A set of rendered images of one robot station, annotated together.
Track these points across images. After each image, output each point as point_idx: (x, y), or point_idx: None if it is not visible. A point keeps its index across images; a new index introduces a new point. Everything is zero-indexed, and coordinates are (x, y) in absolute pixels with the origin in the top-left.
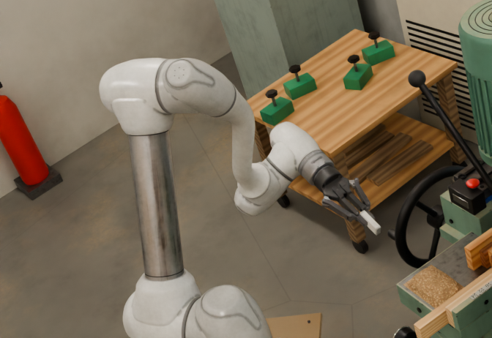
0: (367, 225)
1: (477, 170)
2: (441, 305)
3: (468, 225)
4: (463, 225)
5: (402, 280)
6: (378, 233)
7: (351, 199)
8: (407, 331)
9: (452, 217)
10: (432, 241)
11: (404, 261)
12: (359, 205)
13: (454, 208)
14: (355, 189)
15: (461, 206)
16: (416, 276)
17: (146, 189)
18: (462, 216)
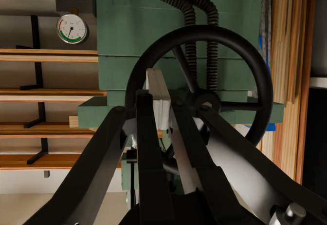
0: (148, 85)
1: (130, 197)
2: None
3: (164, 131)
4: (165, 129)
5: (85, 127)
6: (154, 69)
7: (183, 172)
8: (79, 44)
9: (167, 136)
10: (185, 74)
11: (131, 73)
12: (172, 142)
13: (166, 147)
14: (265, 196)
15: (164, 151)
16: (96, 131)
17: None
18: (165, 140)
